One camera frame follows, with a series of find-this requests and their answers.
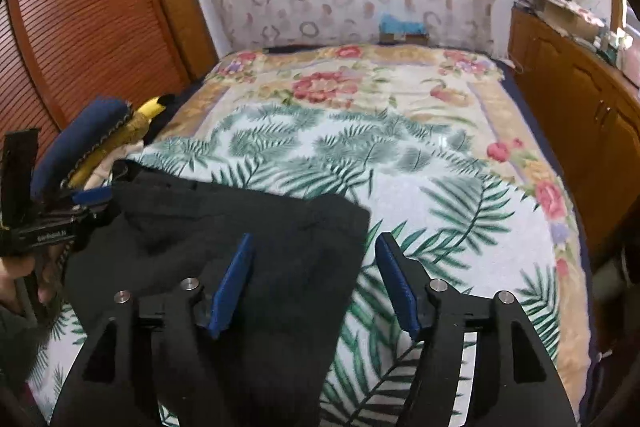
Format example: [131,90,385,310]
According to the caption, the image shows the black printed t-shirt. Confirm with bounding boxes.
[64,160,370,426]

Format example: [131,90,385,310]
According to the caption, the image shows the person's left hand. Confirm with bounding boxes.
[1,245,63,325]

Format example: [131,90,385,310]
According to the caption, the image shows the navy folded garment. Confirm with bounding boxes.
[30,98,134,202]

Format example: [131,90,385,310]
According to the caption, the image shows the gold patterned folded cloth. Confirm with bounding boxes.
[65,112,151,190]

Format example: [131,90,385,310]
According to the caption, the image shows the palm leaf bed sheet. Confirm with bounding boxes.
[28,104,566,426]

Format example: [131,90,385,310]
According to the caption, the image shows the yellow plush toy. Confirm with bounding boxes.
[137,94,176,120]

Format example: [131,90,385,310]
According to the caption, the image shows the floral bed blanket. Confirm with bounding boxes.
[154,43,594,423]

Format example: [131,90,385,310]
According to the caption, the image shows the wooden louvered wardrobe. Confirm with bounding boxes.
[1,0,217,148]

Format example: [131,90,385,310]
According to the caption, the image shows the cardboard box with blue cloth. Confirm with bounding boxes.
[378,14,430,46]

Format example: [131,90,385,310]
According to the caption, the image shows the wooden sideboard cabinet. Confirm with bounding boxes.
[508,8,639,267]

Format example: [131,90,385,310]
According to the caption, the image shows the open cardboard box with clutter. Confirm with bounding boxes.
[525,0,606,42]

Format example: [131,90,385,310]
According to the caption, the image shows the pink jar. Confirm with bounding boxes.
[620,39,640,86]

